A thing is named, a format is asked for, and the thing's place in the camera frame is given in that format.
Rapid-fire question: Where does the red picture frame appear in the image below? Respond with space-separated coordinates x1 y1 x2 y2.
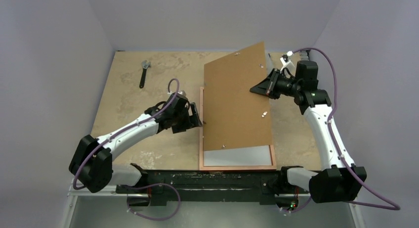
199 88 277 171

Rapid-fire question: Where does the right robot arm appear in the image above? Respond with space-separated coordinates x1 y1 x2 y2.
250 60 367 203

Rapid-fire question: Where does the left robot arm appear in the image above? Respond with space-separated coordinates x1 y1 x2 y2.
69 93 203 193

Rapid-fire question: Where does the black adjustable wrench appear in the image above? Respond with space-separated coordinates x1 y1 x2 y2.
139 60 151 89

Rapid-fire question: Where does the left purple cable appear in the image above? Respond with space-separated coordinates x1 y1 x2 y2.
72 78 181 222

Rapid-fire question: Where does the purple cable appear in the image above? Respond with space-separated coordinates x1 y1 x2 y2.
280 47 401 215
72 78 181 222

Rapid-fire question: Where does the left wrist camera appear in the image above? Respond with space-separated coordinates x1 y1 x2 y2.
177 91 186 97

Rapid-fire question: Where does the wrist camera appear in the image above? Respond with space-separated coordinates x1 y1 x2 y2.
177 91 186 97
280 51 295 74

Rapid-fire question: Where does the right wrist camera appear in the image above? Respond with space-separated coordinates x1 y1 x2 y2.
280 51 295 74

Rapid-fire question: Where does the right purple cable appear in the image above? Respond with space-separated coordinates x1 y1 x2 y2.
280 47 401 215

